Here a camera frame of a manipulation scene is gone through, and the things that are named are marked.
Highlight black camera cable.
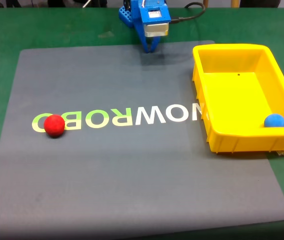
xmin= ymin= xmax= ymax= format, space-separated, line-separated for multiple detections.
xmin=169 ymin=1 xmax=207 ymax=25

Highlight grey mat with NOWROBO print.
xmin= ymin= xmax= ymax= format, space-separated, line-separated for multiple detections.
xmin=0 ymin=39 xmax=284 ymax=237

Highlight yellow plastic bin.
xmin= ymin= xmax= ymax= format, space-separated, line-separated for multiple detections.
xmin=191 ymin=43 xmax=284 ymax=155

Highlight blue foam ball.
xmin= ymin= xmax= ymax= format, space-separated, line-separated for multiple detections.
xmin=263 ymin=113 xmax=284 ymax=128

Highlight red foam ball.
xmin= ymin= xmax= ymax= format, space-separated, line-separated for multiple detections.
xmin=43 ymin=114 xmax=66 ymax=139

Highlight silver camera box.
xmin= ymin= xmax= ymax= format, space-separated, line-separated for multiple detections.
xmin=143 ymin=22 xmax=170 ymax=39

